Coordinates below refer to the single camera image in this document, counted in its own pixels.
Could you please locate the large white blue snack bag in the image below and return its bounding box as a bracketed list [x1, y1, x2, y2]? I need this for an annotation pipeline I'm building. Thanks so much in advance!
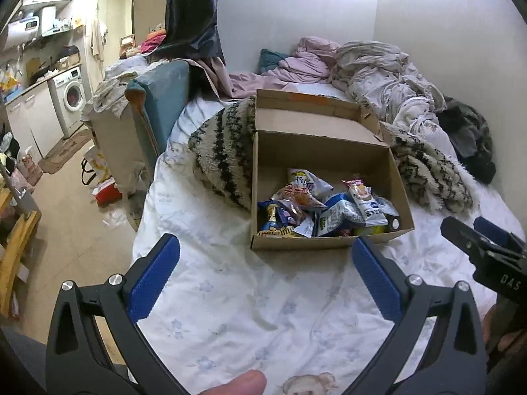
[316, 193, 365, 237]

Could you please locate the red box on floor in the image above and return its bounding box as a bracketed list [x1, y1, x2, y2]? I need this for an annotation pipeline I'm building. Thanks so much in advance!
[92, 177, 123, 207]

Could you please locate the colourful red chip bag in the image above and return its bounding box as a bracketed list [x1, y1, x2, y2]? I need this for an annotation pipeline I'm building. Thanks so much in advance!
[271, 169, 334, 210]

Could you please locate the blue gold snack packet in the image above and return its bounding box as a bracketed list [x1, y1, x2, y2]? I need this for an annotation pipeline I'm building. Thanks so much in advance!
[257, 200, 305, 237]

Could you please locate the blue silver snack packet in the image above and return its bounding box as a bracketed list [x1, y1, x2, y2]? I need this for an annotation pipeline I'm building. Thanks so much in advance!
[293, 215, 316, 238]

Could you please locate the dark clothes pile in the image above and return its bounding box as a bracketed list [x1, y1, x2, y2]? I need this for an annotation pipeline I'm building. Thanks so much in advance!
[438, 96, 497, 186]

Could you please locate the white water heater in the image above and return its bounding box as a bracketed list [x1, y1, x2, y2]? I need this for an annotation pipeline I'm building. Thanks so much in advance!
[1, 16, 40, 52]

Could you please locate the yellow wooden furniture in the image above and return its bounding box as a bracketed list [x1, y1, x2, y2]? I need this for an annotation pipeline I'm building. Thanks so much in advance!
[0, 210, 41, 317]

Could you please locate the person's left hand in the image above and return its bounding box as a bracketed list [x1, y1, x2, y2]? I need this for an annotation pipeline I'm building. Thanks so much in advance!
[200, 370, 267, 395]

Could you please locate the black plastic bag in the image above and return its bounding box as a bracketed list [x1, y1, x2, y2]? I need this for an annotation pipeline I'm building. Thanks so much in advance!
[150, 0, 224, 61]

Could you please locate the teal pillow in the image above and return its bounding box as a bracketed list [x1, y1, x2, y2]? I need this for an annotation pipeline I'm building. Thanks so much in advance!
[258, 48, 289, 74]

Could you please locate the cream black fuzzy blanket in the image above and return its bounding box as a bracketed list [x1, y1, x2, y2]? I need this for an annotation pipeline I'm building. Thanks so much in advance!
[188, 94, 256, 210]

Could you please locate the white floral bear duvet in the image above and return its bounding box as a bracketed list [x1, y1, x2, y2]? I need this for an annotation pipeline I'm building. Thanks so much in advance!
[131, 81, 515, 395]

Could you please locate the yellow snack packet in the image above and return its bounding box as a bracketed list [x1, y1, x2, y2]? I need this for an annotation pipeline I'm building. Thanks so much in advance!
[355, 225, 389, 235]

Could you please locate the person's right hand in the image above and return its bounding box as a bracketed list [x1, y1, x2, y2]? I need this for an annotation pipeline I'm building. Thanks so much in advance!
[482, 303, 526, 355]

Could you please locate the cream crumpled bedding pile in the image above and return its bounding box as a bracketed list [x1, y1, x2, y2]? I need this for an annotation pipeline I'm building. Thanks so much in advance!
[330, 40, 456, 157]

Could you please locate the white washing machine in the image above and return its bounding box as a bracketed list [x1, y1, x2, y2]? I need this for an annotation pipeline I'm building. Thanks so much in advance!
[47, 65, 87, 138]

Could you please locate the brown cardboard box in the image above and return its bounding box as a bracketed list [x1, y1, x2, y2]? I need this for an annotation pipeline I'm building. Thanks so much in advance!
[252, 89, 414, 244]

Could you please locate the teal upholstered chair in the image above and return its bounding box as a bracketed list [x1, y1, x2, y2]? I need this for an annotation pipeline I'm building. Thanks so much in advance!
[125, 60, 190, 176]

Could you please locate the red white cake snack packet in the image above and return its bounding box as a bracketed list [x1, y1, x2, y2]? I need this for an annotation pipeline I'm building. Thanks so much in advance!
[342, 178, 388, 227]

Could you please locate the pink crumpled bedding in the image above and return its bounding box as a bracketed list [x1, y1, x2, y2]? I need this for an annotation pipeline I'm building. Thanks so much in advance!
[191, 37, 340, 100]

